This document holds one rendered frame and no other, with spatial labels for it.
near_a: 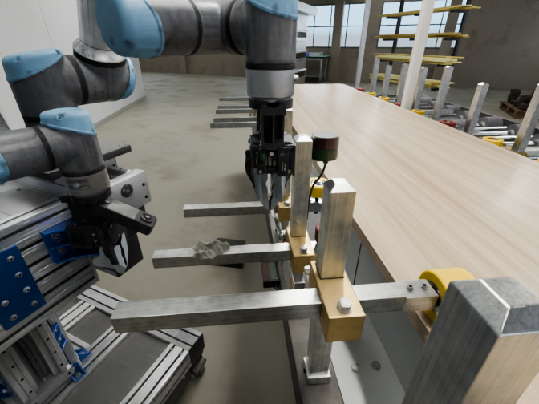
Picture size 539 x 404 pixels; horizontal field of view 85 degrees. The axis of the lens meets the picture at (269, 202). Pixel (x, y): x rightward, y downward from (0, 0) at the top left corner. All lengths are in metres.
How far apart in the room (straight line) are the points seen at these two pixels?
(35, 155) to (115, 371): 0.96
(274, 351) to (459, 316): 1.39
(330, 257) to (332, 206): 0.09
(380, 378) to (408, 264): 0.29
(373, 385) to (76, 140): 0.77
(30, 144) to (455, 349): 0.59
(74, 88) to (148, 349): 0.98
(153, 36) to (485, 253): 0.71
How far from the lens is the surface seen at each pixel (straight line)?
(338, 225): 0.41
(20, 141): 0.60
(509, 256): 0.78
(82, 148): 0.61
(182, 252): 0.71
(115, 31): 0.44
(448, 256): 0.71
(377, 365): 0.82
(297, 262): 0.67
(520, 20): 12.05
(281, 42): 0.45
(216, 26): 0.49
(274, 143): 0.46
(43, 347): 1.18
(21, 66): 0.85
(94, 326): 1.57
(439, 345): 0.22
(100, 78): 0.88
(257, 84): 0.46
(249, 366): 1.52
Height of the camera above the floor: 1.29
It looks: 29 degrees down
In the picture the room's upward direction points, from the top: straight up
